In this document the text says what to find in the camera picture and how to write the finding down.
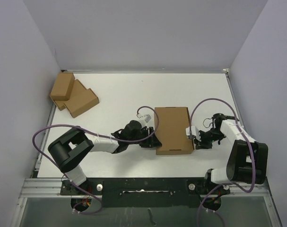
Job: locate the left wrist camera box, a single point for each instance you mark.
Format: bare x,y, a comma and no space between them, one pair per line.
143,119

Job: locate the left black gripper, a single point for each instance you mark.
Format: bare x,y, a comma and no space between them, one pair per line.
151,142

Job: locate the aluminium frame rail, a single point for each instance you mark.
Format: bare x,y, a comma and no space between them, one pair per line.
41,188

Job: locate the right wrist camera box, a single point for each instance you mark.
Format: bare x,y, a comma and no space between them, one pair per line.
192,132

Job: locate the flat cardboard piece underneath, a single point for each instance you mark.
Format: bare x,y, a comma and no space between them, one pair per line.
78,88

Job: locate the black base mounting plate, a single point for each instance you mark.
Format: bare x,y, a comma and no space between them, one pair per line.
152,192

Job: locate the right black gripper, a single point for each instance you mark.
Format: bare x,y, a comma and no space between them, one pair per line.
199,143

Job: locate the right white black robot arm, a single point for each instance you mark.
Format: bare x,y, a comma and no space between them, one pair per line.
247,161

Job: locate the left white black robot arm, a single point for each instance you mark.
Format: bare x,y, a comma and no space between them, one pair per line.
70,148

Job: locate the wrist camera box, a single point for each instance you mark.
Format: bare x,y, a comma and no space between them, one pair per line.
192,132
143,119

